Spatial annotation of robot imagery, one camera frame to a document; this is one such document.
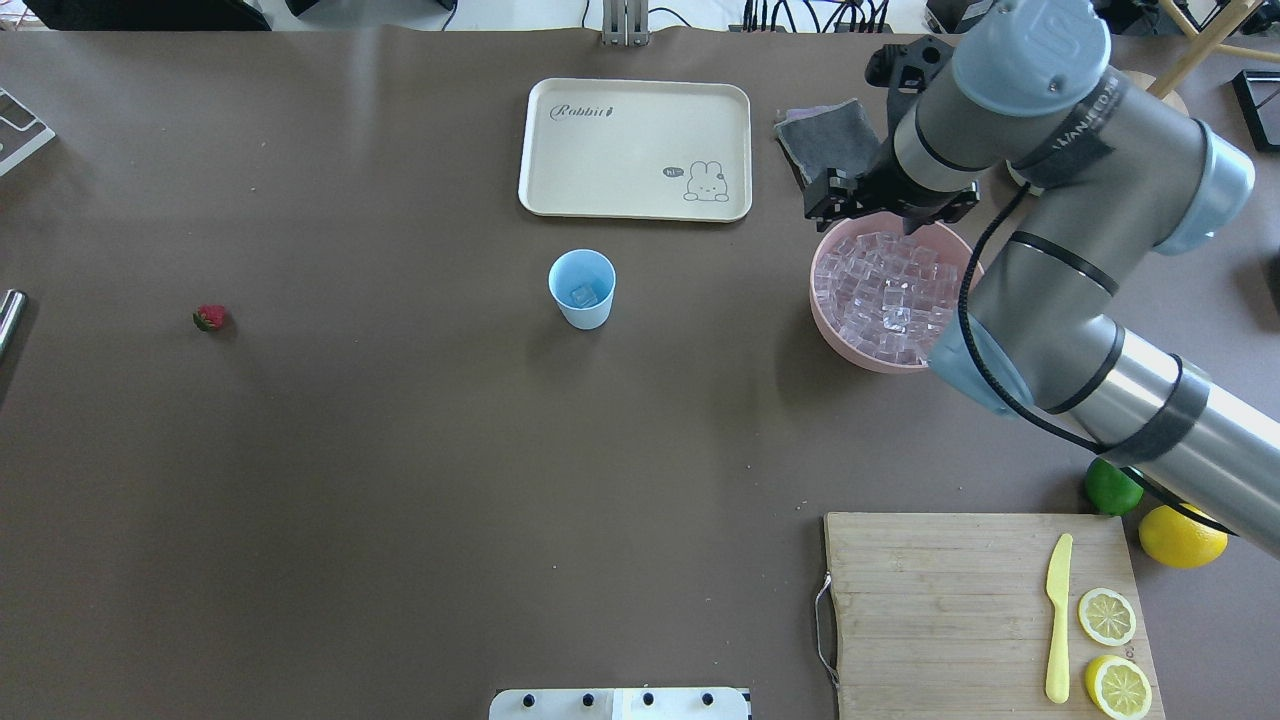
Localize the cream rabbit tray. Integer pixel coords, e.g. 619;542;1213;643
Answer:
517;78;753;223

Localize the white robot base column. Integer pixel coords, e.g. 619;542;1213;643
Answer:
488;685;753;719

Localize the yellow plastic knife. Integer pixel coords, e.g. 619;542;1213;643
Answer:
1044;533;1074;705

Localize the clear ice cube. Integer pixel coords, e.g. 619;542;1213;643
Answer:
570;283;600;309

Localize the red strawberry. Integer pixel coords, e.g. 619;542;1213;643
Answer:
192;304;229;333

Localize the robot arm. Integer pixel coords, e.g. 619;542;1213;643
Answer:
805;1;1279;553

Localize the green lime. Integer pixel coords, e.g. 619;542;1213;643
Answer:
1083;457;1146;516

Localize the lemon slice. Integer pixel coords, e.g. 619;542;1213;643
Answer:
1076;587;1138;647
1084;655;1155;719

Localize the bamboo cutting board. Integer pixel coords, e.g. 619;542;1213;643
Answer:
822;512;1144;719

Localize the light blue plastic cup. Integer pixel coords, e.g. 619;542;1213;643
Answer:
548;249;617;331

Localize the grey folded cloth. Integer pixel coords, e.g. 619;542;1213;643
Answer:
774;97;882;190

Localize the wooden cup tree stand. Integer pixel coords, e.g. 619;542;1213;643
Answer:
1124;1;1279;117

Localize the pink bowl of ice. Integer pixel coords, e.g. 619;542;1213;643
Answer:
808;211;973;374

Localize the yellow lemon near board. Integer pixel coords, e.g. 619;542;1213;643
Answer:
1138;505;1229;569

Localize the steel muddler black tip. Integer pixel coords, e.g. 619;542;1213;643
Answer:
0;290;28;357

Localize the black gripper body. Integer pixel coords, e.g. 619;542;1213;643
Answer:
803;36;980;233

